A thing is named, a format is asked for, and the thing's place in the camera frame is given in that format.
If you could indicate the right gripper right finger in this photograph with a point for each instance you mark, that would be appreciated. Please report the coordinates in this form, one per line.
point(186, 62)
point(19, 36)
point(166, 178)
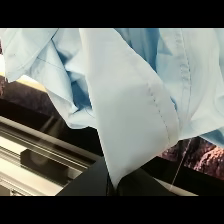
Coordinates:
point(143, 185)

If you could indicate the light blue shirt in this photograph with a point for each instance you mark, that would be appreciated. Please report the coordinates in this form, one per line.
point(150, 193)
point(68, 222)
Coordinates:
point(133, 83)

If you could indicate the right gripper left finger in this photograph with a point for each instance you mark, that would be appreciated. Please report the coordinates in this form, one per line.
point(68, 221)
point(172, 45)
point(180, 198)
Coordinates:
point(90, 181)

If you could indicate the silver frame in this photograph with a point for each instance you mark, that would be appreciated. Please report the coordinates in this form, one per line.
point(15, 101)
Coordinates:
point(36, 156)

